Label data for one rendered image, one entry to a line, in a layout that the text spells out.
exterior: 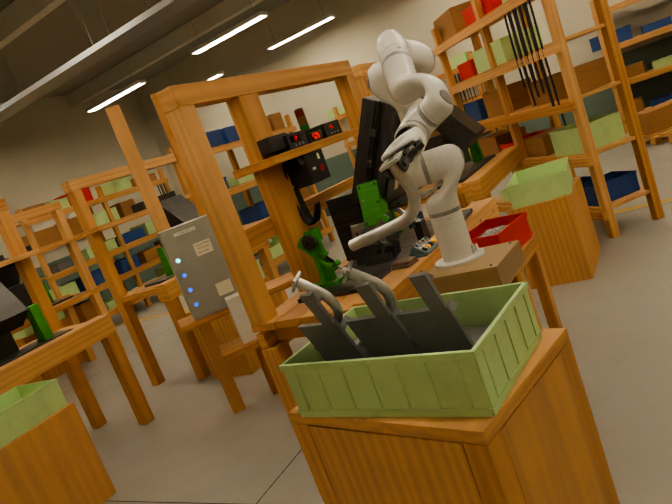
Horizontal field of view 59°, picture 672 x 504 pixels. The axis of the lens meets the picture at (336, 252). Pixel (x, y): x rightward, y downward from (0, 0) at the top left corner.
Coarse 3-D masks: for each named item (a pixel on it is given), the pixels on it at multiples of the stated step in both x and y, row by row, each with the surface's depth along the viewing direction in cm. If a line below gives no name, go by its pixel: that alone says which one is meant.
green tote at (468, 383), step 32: (480, 288) 172; (512, 288) 165; (480, 320) 175; (512, 320) 152; (448, 352) 136; (480, 352) 134; (512, 352) 149; (320, 384) 163; (352, 384) 156; (384, 384) 150; (416, 384) 144; (448, 384) 139; (480, 384) 134; (512, 384) 145; (320, 416) 167; (352, 416) 160; (384, 416) 154; (416, 416) 148; (448, 416) 142; (480, 416) 137
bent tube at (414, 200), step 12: (396, 156) 133; (384, 168) 134; (396, 168) 134; (408, 180) 135; (408, 192) 136; (408, 204) 139; (420, 204) 138; (408, 216) 140; (384, 228) 144; (396, 228) 142; (360, 240) 148; (372, 240) 146
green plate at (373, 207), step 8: (360, 184) 285; (368, 184) 282; (376, 184) 280; (360, 192) 285; (368, 192) 282; (376, 192) 280; (360, 200) 285; (368, 200) 283; (376, 200) 280; (384, 200) 285; (368, 208) 283; (376, 208) 281; (384, 208) 283; (368, 216) 284; (376, 216) 281; (368, 224) 284
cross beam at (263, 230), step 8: (352, 176) 360; (336, 184) 342; (344, 184) 343; (352, 184) 350; (320, 192) 326; (328, 192) 328; (336, 192) 334; (304, 200) 311; (312, 200) 314; (320, 200) 320; (312, 208) 313; (256, 224) 275; (264, 224) 280; (272, 224) 284; (248, 232) 270; (256, 232) 274; (264, 232) 279; (272, 232) 283; (248, 240) 269; (256, 240) 273; (264, 240) 278
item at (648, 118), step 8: (664, 104) 810; (640, 112) 819; (648, 112) 791; (656, 112) 793; (664, 112) 795; (640, 120) 807; (648, 120) 792; (656, 120) 794; (664, 120) 797; (648, 128) 798; (656, 128) 796; (664, 128) 798; (648, 136) 804; (656, 136) 785; (664, 136) 771; (656, 144) 791
